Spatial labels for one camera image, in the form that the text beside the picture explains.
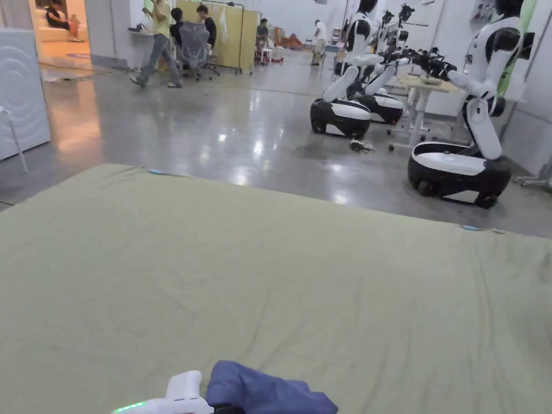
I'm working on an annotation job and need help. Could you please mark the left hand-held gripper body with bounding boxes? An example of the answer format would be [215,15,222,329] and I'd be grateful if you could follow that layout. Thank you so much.
[111,370,239,414]

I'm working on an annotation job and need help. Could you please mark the dark blue garment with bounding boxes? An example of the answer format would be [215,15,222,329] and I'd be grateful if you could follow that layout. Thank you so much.
[206,360,339,414]

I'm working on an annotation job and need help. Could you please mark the bed with pale green sheet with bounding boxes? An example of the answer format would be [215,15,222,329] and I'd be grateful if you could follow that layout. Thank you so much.
[0,163,552,414]

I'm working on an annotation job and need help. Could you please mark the white and black wheeled robot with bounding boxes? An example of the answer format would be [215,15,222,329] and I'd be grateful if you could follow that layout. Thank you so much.
[309,0,381,140]
[407,0,536,210]
[356,3,416,126]

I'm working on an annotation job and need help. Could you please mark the white washing machine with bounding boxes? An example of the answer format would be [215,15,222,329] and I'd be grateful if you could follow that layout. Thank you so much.
[0,27,52,162]

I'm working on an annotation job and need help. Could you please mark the grey mesh office chair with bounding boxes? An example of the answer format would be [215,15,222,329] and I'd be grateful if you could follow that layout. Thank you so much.
[178,21,221,82]

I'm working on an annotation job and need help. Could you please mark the white desk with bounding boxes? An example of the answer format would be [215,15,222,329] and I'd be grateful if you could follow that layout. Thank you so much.
[127,23,157,72]

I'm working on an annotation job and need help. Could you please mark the wooden top table white legs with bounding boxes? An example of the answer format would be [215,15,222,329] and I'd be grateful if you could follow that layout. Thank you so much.
[387,72,468,153]

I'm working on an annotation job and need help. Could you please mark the grey metal stand base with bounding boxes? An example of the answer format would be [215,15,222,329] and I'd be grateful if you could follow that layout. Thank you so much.
[512,151,552,193]

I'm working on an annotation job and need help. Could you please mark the black cable bundle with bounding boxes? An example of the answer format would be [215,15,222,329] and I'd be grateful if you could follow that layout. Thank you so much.
[348,138,377,155]

